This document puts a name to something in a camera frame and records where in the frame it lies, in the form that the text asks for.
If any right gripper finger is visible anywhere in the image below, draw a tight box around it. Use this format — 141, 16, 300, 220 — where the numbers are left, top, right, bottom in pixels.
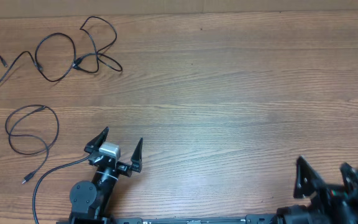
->
293, 156, 325, 198
340, 162, 358, 193

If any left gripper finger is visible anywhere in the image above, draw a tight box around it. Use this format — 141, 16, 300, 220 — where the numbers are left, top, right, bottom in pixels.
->
84, 126, 109, 153
131, 138, 143, 173

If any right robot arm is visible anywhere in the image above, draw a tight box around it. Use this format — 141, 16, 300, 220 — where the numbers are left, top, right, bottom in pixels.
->
271, 156, 358, 224

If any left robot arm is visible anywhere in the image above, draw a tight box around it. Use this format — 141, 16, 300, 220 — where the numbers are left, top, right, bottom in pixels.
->
62, 127, 143, 224

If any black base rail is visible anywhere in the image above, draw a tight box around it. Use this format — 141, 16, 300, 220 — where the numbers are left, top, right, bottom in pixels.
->
56, 213, 291, 224

